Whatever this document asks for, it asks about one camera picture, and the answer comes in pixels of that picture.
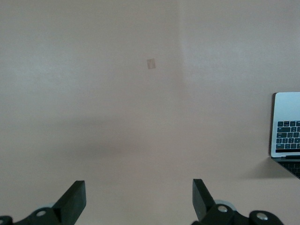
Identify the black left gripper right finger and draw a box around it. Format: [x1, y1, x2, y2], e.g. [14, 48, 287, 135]
[192, 179, 285, 225]

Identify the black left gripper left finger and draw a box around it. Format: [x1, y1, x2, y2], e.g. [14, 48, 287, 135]
[0, 180, 87, 225]

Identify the silver laptop with black keyboard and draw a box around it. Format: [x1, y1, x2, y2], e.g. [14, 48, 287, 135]
[270, 91, 300, 180]

